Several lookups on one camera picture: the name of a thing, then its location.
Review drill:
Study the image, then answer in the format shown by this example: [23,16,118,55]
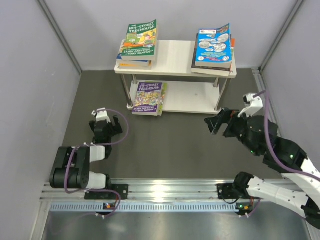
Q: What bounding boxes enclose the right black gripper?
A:
[204,107,260,156]

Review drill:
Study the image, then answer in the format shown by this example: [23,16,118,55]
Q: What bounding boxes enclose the purple cartoon book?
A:
[131,81,163,117]

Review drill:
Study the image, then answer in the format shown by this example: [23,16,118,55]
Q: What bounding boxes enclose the dark tale of cities book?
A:
[191,34,232,76]

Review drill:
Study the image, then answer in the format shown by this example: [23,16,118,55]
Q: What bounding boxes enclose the lime green cartoon book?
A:
[157,82,168,116]

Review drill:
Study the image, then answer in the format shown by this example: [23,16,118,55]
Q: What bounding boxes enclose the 130-storey treehouse book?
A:
[117,61,152,70]

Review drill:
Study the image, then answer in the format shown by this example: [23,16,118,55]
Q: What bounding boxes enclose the blue 91-storey treehouse book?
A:
[116,39,152,67]

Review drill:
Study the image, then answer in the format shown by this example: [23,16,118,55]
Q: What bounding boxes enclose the light blue storey treehouse book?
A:
[195,24,233,69]

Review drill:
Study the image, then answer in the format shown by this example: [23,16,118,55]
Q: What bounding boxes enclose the orange 78-storey treehouse book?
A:
[230,38,236,50]

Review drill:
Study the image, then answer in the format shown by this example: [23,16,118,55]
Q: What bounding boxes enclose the green 104-storey treehouse book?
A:
[121,19,158,61]

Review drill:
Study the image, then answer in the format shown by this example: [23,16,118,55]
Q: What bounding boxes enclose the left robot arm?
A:
[49,115,123,199]

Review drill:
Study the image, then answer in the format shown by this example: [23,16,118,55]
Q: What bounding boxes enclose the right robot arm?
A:
[204,108,320,229]

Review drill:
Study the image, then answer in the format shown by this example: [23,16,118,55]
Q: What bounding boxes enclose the white two-tier wooden shelf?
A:
[114,40,237,115]

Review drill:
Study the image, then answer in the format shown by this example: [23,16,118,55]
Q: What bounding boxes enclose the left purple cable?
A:
[64,108,130,219]

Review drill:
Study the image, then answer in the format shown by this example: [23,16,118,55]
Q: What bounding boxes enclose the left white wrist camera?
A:
[91,108,111,123]

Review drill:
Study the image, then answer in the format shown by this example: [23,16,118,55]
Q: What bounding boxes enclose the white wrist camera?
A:
[91,108,111,123]
[237,93,263,118]

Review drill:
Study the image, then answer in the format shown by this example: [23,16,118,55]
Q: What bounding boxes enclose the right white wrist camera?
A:
[237,93,263,118]

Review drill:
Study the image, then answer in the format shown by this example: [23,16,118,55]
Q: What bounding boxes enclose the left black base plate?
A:
[84,183,129,200]

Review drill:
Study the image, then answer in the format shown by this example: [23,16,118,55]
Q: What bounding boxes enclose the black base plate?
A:
[216,183,251,204]
[84,183,129,200]

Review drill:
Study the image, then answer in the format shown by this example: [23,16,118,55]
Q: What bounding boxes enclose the aluminium mounting rail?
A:
[39,178,312,203]

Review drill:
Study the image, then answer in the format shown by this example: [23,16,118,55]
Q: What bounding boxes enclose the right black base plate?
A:
[216,183,251,204]

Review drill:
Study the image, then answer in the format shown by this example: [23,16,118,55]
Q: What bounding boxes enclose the slotted grey cable duct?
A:
[50,202,252,213]

